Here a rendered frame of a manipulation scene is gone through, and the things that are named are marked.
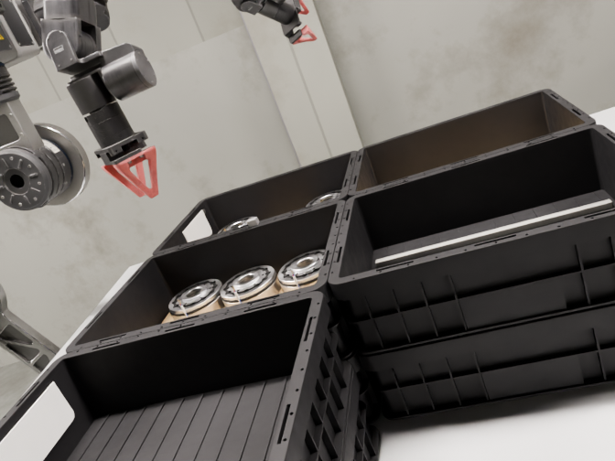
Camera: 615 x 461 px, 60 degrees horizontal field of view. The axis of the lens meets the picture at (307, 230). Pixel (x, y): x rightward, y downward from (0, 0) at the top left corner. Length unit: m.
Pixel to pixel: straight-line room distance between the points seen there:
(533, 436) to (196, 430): 0.40
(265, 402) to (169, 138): 2.25
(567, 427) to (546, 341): 0.10
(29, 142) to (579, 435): 1.16
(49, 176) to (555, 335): 1.05
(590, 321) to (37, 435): 0.67
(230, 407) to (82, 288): 2.70
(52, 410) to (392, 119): 2.17
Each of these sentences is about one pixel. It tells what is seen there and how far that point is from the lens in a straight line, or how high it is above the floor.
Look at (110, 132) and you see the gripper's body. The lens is 0.88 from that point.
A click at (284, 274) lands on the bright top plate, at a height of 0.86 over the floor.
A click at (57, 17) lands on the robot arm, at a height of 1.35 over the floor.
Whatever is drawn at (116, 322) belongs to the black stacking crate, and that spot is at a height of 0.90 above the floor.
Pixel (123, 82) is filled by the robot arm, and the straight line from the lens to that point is 0.86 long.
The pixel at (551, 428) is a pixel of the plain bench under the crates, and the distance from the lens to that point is 0.72.
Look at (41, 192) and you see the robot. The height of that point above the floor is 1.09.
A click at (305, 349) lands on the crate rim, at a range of 0.55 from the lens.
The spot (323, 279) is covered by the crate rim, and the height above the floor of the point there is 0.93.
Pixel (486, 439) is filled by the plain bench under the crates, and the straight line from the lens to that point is 0.72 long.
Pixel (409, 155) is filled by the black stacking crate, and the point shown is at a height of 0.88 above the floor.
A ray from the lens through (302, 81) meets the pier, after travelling 2.46.
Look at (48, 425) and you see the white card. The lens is 0.79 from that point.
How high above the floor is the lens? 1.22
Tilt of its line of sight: 20 degrees down
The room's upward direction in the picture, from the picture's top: 22 degrees counter-clockwise
